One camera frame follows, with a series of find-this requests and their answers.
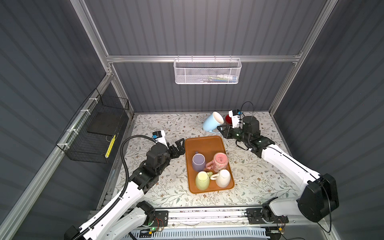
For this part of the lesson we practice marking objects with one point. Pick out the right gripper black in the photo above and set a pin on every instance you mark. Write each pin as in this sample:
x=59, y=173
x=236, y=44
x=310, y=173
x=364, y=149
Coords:
x=226, y=132

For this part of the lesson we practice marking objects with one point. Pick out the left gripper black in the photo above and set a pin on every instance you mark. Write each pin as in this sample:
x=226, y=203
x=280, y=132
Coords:
x=180, y=151

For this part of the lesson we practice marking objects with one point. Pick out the light blue mug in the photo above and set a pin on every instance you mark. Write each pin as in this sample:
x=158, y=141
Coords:
x=212, y=122

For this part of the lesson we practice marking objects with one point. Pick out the orange plastic tray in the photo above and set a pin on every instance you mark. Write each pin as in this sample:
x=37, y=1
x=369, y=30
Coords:
x=208, y=147

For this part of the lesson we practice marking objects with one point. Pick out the black skull pattern mug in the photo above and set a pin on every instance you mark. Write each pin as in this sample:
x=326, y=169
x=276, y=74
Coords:
x=228, y=120

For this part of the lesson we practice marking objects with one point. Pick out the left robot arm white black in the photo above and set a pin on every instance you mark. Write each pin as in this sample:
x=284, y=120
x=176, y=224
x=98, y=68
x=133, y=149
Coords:
x=127, y=210

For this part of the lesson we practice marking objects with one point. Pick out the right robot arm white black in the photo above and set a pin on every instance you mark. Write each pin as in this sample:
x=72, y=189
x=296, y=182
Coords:
x=319, y=195

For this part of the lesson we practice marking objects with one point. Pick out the purple mug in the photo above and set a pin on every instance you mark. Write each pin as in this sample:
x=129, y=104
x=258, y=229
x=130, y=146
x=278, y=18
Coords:
x=199, y=162

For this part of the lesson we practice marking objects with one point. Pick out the pink ghost mug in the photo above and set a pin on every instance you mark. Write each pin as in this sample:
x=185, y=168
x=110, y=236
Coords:
x=220, y=162

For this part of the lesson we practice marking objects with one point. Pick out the light green mug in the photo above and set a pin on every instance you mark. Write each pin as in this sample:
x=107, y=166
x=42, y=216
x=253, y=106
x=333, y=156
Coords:
x=202, y=180

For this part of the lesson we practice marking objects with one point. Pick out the white cream mug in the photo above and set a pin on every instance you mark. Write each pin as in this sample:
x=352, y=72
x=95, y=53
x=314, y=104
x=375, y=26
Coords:
x=222, y=178

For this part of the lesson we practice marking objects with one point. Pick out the pens in white basket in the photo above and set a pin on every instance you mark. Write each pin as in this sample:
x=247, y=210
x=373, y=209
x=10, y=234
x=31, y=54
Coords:
x=220, y=79

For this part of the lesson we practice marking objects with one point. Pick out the floral table mat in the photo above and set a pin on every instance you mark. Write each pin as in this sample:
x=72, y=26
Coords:
x=256, y=180

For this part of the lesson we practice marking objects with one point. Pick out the white wire mesh basket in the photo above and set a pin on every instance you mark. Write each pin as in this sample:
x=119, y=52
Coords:
x=189, y=71

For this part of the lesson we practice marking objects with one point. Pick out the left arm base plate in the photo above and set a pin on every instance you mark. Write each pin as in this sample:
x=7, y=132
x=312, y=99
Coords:
x=160, y=219

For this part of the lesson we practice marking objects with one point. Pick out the black wire basket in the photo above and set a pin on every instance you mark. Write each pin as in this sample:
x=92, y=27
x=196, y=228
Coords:
x=89, y=138

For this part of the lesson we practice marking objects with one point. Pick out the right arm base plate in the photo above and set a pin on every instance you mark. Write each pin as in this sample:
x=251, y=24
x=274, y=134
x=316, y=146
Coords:
x=258, y=216

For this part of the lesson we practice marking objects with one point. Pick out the white perforated cable duct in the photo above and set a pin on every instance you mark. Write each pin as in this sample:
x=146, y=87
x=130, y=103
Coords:
x=243, y=233

